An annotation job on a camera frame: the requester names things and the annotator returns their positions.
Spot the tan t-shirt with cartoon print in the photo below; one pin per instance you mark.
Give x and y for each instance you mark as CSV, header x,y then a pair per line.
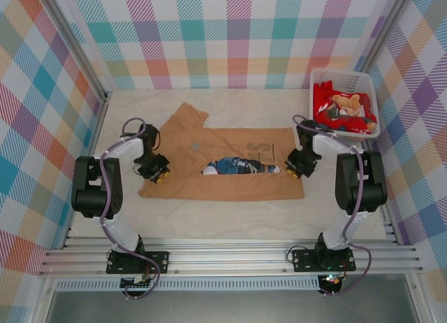
x,y
244,190

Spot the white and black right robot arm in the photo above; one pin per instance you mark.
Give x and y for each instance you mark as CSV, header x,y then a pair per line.
x,y
363,183

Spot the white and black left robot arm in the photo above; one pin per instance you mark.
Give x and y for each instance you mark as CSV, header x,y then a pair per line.
x,y
94,186

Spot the red t-shirt with bear print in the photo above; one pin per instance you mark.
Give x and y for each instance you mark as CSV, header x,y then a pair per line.
x,y
352,120

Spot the white plastic basket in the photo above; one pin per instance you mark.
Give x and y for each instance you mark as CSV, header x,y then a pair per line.
x,y
349,80

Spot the left controller circuit board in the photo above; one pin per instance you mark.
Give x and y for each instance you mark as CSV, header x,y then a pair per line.
x,y
136,284

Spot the controller circuit board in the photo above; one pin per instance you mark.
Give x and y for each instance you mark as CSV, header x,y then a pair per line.
x,y
136,284
333,282

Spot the right controller circuit board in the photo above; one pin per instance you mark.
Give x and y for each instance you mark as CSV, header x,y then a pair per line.
x,y
333,282

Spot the grey metal panel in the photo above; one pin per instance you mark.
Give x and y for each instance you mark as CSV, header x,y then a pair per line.
x,y
227,307

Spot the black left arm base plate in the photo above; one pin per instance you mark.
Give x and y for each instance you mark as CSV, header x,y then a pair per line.
x,y
157,260

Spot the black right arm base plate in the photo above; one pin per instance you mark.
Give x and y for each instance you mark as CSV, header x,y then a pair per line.
x,y
304,260

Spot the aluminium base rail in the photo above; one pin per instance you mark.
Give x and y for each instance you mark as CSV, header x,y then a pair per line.
x,y
227,256

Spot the aluminium frame post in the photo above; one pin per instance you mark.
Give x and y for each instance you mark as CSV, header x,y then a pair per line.
x,y
75,43
386,29

